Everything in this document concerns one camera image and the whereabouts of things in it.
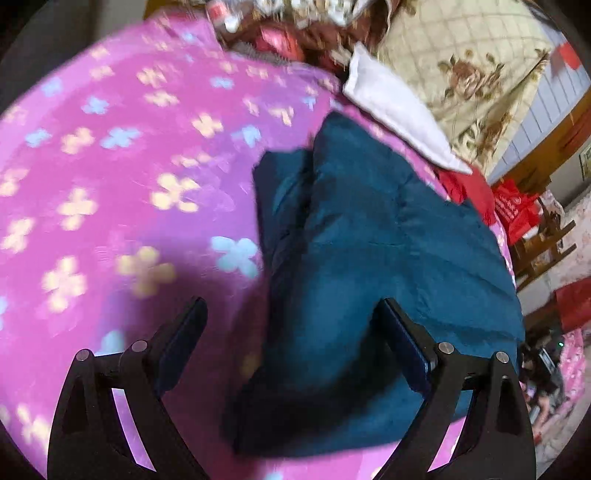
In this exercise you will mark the brown floral quilt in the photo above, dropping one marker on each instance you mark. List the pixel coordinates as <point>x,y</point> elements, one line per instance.
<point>332,46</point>

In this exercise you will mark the teal quilted jacket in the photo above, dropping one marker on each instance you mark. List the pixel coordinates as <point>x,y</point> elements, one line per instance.
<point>369,277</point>

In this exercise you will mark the pink floral bed sheet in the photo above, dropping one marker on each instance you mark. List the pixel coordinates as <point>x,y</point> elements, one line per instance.
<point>115,184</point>

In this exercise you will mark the white pillow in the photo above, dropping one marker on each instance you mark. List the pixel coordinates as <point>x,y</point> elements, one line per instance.
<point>392,101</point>

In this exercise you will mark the wooden chair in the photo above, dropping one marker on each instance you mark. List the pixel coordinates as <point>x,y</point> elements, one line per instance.
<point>540,249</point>

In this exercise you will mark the pink floral curtain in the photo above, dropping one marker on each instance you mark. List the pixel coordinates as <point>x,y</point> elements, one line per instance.
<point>575,244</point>

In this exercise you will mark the red paper wall decoration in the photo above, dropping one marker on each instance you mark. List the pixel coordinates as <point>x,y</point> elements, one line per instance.
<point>569,55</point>

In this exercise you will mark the red shopping bag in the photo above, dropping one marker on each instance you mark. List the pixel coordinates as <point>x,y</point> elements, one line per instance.
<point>515,212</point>

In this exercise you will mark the cream floral quilt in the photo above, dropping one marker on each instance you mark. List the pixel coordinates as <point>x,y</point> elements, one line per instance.
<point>471,69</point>

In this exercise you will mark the framed wall picture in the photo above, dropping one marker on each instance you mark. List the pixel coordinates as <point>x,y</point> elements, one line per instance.
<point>586,161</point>

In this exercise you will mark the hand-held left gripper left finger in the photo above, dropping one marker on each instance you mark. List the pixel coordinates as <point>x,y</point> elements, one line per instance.
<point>178,341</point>

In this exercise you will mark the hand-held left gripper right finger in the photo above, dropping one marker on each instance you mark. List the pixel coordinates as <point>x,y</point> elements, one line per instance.
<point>411,346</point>

